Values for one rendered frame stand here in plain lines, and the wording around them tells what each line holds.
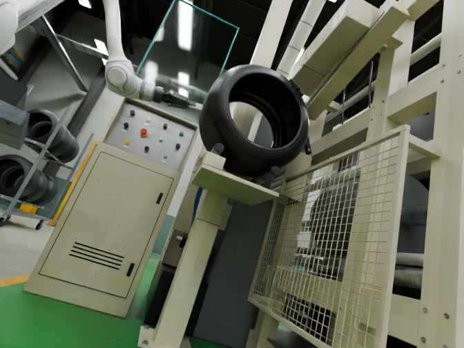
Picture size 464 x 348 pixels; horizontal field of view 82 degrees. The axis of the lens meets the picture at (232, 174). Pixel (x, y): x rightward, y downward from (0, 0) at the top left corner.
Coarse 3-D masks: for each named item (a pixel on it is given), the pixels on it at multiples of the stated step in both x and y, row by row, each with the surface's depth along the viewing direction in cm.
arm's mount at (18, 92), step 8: (0, 72) 75; (0, 80) 75; (8, 80) 76; (0, 88) 75; (8, 88) 76; (16, 88) 77; (24, 88) 78; (0, 96) 75; (8, 96) 76; (16, 96) 77; (24, 96) 82; (16, 104) 77; (24, 104) 91
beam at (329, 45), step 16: (352, 0) 125; (352, 16) 123; (368, 16) 126; (320, 32) 148; (336, 32) 131; (352, 32) 129; (320, 48) 143; (336, 48) 140; (304, 64) 156; (320, 64) 153; (304, 80) 168; (320, 80) 164
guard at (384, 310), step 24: (360, 144) 99; (384, 144) 88; (408, 144) 80; (312, 168) 129; (336, 168) 110; (336, 192) 104; (264, 240) 153; (288, 240) 127; (312, 240) 108; (264, 264) 142; (384, 264) 70; (384, 288) 67; (360, 312) 72; (384, 312) 65; (312, 336) 86; (384, 336) 64
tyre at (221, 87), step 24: (240, 72) 129; (264, 72) 133; (216, 96) 123; (240, 96) 157; (264, 96) 160; (288, 96) 149; (216, 120) 121; (288, 120) 157; (240, 144) 120; (288, 144) 128; (240, 168) 132; (264, 168) 128
